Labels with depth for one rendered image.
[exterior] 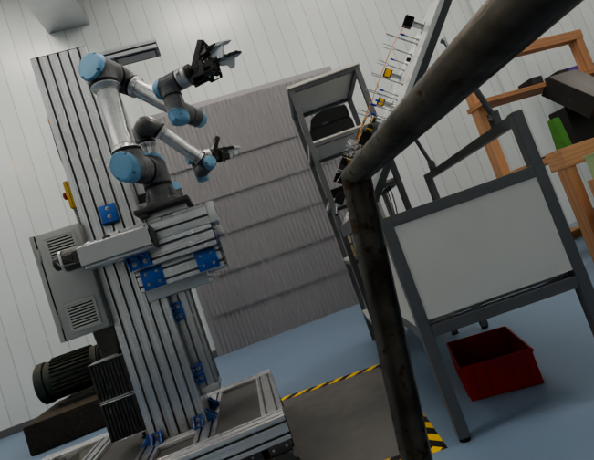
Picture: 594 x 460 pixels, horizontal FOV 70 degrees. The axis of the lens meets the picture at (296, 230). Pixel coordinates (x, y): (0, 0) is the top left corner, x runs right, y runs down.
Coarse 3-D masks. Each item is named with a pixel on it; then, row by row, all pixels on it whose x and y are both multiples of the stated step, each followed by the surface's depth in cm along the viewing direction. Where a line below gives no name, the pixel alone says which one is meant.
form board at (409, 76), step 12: (432, 0) 187; (432, 12) 160; (432, 24) 150; (420, 36) 184; (420, 48) 155; (420, 60) 150; (408, 72) 172; (396, 84) 235; (408, 84) 149; (372, 180) 148; (348, 216) 226
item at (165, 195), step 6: (150, 186) 175; (156, 186) 175; (162, 186) 176; (168, 186) 178; (150, 192) 175; (156, 192) 174; (162, 192) 175; (168, 192) 176; (174, 192) 178; (150, 198) 176; (156, 198) 173; (162, 198) 173; (168, 198) 174; (150, 204) 174
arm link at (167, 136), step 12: (144, 120) 231; (156, 120) 232; (144, 132) 233; (156, 132) 232; (168, 132) 234; (168, 144) 237; (180, 144) 237; (192, 156) 240; (204, 156) 243; (204, 168) 244
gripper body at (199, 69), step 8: (200, 56) 155; (208, 56) 154; (200, 64) 155; (208, 64) 154; (216, 64) 158; (192, 72) 158; (200, 72) 156; (208, 72) 154; (216, 72) 156; (192, 80) 157; (200, 80) 158; (208, 80) 159
